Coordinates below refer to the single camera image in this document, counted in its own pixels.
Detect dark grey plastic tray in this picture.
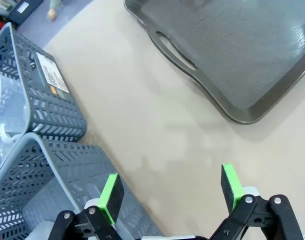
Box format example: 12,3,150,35
123,0,305,125

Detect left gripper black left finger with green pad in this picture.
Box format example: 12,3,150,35
47,172,125,240

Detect clear plastic beaker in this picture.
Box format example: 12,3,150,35
0,71,31,140

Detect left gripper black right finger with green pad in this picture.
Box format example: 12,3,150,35
209,163,304,240

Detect dark box with white label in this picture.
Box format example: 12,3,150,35
6,0,45,25

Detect grey perforated plastic basket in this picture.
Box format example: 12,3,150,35
0,132,166,240

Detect clear cup with handle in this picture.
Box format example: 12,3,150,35
0,123,23,176

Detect white cables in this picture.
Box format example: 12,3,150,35
0,0,16,16

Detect grey basket with white label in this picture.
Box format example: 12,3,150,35
0,21,88,143

